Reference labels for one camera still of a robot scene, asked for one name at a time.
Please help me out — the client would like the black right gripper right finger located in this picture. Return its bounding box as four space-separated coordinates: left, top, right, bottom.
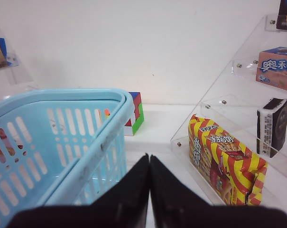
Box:
149 155 287 228

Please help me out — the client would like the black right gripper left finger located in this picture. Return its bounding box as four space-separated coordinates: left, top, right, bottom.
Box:
7 154 149 228

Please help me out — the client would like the light blue plastic basket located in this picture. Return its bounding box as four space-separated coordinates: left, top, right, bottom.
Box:
0 88 127 228

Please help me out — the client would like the black white tissue pack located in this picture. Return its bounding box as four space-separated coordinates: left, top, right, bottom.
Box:
257 98 287 158

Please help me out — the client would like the red yellow striped snack bag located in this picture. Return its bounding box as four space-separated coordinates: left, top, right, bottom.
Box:
188 114 268 206

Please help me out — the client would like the multicolour puzzle cube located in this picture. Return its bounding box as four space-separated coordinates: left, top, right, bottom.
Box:
98 91 145 137

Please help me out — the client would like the right clear acrylic shelf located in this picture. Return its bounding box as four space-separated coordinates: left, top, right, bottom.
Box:
169 14 287 206

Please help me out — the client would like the clear acrylic shelf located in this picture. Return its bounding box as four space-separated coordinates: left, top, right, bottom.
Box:
169 14 287 206
0 29 38 101

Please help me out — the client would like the pink fruit snack bag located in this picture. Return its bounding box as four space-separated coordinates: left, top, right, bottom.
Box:
0 126 27 180

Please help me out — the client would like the blue orange Oreo box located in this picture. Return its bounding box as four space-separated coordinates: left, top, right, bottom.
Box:
256 47 287 91

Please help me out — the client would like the left clear acrylic shelf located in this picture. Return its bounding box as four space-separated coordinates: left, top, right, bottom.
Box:
0 29 38 101

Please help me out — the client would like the black corn snack box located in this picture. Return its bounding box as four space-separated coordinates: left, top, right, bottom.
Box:
276 0 287 31

